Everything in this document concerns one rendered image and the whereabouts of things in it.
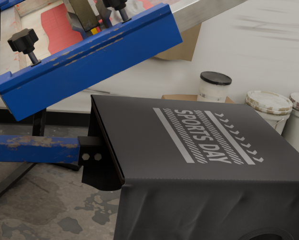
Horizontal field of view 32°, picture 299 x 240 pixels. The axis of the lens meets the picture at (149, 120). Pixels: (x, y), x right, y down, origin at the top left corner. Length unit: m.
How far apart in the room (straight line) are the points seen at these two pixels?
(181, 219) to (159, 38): 0.45
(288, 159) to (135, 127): 0.38
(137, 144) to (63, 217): 1.42
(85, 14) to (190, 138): 0.47
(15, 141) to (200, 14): 0.55
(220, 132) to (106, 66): 0.56
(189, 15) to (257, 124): 0.65
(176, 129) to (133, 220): 0.30
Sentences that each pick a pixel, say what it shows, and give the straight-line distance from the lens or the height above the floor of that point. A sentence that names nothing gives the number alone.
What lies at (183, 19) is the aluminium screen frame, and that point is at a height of 1.29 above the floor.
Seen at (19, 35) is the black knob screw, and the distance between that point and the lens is 0.84.
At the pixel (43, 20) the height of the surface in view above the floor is 1.16.
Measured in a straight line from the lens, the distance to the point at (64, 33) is 1.11.
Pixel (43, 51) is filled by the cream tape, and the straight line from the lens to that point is 1.06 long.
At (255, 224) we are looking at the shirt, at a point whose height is 0.84.
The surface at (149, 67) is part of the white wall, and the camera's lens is 3.39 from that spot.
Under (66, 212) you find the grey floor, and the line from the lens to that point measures 2.60.
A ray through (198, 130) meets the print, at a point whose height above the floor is 0.95.
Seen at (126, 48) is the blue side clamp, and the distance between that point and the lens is 0.84.
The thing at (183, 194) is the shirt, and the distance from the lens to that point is 1.10.
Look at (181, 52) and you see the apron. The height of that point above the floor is 0.58.
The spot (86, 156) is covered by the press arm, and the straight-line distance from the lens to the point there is 1.22.
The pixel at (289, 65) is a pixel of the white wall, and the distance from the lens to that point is 3.78.
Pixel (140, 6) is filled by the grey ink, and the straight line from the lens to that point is 1.04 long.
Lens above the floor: 1.47
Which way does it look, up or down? 23 degrees down
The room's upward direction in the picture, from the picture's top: 10 degrees clockwise
